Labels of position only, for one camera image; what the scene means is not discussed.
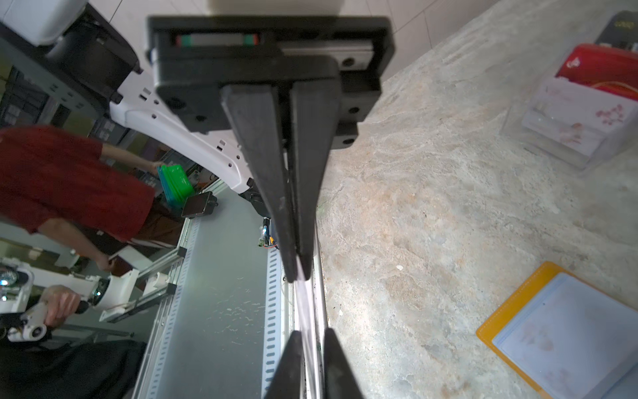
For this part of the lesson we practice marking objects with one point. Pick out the yellow leather card holder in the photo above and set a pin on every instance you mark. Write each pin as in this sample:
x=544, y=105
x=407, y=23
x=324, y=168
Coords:
x=565, y=338

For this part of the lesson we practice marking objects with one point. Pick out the left green circuit board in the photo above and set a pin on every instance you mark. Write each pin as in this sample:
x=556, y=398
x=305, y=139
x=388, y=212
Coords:
x=268, y=235

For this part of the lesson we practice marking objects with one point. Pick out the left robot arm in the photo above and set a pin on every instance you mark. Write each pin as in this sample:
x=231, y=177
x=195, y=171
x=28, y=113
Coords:
x=75, y=55

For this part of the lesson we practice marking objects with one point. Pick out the green plastic box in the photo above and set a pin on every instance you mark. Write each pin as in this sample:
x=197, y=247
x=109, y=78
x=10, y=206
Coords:
x=176, y=185

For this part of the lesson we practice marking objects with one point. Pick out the red card in stand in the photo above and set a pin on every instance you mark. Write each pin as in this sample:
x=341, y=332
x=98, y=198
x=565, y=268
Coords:
x=602, y=68

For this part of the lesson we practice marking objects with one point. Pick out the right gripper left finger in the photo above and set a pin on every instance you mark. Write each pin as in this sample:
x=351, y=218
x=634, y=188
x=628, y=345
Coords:
x=287, y=380

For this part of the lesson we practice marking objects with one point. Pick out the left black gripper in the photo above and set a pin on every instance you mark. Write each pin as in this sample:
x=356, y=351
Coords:
x=194, y=57

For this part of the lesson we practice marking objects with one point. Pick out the white VIP card in stand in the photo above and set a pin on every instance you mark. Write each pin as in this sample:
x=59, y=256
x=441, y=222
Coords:
x=579, y=118

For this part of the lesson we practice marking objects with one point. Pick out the person in red shirt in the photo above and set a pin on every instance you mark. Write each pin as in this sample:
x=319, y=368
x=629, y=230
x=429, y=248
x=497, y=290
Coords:
x=57, y=184

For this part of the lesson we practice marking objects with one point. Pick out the aluminium mounting rail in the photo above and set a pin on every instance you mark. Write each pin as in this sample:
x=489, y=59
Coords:
x=223, y=331

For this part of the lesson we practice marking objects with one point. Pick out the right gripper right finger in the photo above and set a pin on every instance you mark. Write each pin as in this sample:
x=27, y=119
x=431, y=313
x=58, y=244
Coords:
x=339, y=380

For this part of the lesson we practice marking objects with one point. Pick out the black VIP card in stand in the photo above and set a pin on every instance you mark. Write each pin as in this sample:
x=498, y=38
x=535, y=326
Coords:
x=621, y=32

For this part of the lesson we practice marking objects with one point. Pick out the clear acrylic card stand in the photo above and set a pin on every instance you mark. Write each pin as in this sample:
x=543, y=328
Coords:
x=512, y=127

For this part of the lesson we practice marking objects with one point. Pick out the operator hand on controller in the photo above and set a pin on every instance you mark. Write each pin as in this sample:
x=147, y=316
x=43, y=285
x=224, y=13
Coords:
x=61, y=303

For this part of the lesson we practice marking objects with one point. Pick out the white floral VIP card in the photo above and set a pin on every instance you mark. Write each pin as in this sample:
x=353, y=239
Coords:
x=308, y=328

